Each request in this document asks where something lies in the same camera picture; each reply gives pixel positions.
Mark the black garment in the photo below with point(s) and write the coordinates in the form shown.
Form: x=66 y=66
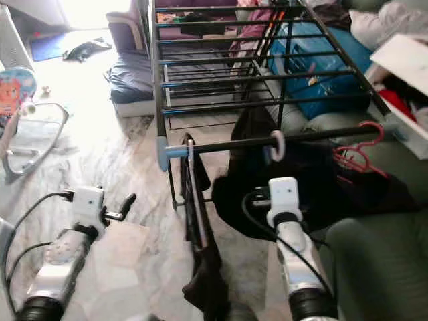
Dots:
x=247 y=180
x=204 y=281
x=374 y=187

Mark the pink garment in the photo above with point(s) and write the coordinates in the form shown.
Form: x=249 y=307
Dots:
x=251 y=30

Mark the cartoon print baby bouncer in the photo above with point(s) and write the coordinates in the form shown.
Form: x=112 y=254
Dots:
x=17 y=90

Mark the blue storage bag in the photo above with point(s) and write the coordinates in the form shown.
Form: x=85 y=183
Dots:
x=328 y=67

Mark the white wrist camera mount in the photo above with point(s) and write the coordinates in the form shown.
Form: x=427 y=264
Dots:
x=284 y=197
x=88 y=204

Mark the black metal drying rack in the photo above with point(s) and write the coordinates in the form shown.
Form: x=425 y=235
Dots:
x=241 y=143

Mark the light grey pillow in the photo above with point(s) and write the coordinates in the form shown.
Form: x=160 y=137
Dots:
x=388 y=25

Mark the blue floor rug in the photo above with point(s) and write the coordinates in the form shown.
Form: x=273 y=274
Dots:
x=48 y=47

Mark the red cloth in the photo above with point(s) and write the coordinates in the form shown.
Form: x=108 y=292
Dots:
x=401 y=103

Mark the dark blue folded bedding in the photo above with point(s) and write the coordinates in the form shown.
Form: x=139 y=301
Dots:
x=130 y=83

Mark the white laundry basket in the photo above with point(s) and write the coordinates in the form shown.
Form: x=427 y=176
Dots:
x=408 y=60

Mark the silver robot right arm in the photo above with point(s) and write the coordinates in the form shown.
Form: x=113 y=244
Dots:
x=297 y=254

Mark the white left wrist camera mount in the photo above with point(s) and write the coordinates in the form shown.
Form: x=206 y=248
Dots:
x=88 y=204

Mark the black floor cloth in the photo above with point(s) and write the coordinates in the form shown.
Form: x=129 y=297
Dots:
x=85 y=50

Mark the grey ribbed box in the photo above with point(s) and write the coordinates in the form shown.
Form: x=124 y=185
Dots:
x=13 y=40

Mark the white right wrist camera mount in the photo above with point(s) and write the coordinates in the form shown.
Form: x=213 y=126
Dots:
x=284 y=197

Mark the red clothes hanger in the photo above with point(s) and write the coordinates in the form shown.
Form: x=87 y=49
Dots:
x=354 y=157

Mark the purple armchair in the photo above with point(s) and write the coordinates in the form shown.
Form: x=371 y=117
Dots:
x=124 y=30

